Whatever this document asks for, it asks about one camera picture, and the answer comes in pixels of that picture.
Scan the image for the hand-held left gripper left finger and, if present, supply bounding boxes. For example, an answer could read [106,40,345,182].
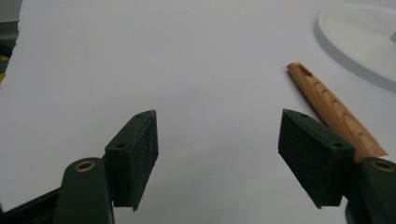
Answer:
[51,109,160,224]

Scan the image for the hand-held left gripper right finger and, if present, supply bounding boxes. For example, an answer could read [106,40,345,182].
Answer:
[277,108,396,224]

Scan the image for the wooden handle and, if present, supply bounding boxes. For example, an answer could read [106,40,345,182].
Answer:
[286,62,388,163]

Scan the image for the white plate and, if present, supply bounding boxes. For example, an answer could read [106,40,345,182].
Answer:
[317,3,396,83]

